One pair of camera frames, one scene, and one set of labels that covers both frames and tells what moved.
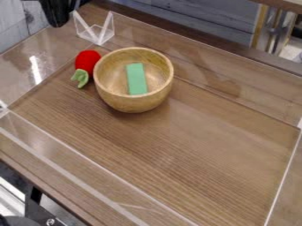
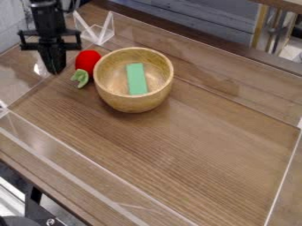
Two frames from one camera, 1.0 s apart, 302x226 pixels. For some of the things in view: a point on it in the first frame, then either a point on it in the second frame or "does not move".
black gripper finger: [55, 11] to [47, 55]
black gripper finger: [61, 10] to [59, 59]
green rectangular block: [135, 78] does not move
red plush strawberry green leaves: [87, 60] does not move
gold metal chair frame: [274, 26] does not move
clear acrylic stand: [95, 33] does not move
